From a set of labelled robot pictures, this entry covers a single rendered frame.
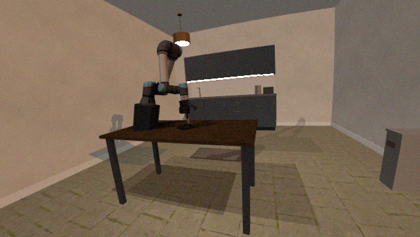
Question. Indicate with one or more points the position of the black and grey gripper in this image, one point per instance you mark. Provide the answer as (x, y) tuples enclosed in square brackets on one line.
[(185, 109)]

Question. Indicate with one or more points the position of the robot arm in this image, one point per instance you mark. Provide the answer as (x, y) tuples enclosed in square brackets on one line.
[(167, 53)]

